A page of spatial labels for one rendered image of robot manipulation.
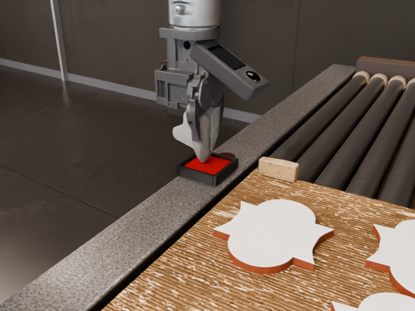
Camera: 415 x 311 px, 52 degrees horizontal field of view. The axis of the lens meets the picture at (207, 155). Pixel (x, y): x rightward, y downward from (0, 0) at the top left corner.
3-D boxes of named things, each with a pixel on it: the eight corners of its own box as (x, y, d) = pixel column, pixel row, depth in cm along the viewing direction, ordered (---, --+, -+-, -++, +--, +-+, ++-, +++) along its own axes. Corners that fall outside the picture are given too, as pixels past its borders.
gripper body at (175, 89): (182, 95, 72) (180, 21, 67) (227, 103, 68) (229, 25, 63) (155, 108, 66) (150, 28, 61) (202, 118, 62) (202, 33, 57)
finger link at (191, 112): (201, 132, 68) (201, 80, 64) (210, 135, 67) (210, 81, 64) (184, 143, 64) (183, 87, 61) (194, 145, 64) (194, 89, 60)
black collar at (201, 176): (175, 174, 69) (175, 165, 68) (199, 157, 75) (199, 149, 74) (216, 186, 65) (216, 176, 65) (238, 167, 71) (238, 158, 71)
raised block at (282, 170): (257, 174, 65) (258, 158, 63) (262, 170, 66) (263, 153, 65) (294, 184, 62) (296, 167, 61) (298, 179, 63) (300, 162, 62)
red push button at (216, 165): (182, 174, 69) (181, 166, 69) (201, 160, 74) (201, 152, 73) (213, 183, 66) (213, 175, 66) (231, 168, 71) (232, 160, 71)
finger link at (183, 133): (180, 155, 72) (178, 103, 68) (210, 163, 69) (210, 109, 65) (168, 161, 70) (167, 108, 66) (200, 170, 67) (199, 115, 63)
